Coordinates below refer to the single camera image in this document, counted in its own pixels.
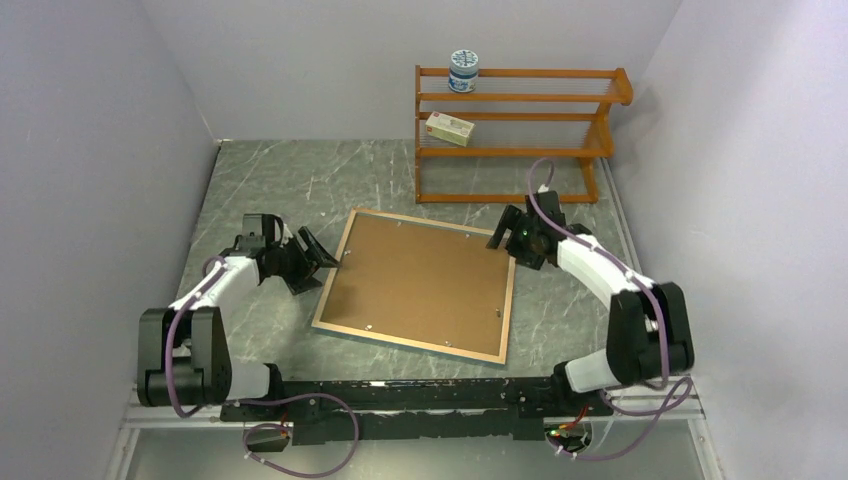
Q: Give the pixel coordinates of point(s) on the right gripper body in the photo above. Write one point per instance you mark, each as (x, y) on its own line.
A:
(521, 244)

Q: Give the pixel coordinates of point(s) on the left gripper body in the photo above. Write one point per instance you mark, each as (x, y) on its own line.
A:
(296, 265)

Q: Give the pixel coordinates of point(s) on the blue wooden picture frame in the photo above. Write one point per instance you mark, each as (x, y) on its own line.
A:
(417, 285)

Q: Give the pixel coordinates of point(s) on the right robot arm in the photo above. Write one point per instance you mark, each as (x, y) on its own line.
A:
(648, 332)

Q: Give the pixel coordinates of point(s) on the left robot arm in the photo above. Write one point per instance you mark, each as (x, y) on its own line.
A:
(183, 356)

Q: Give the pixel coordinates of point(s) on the orange wooden shelf rack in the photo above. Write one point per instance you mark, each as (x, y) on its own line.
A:
(520, 113)

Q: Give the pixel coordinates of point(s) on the small white green box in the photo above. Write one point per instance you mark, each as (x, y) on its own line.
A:
(450, 129)

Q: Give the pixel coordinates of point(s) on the blue white ceramic jar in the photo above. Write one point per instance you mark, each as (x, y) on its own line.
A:
(463, 71)

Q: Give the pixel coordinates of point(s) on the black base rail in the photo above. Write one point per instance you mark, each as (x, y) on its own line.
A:
(322, 411)

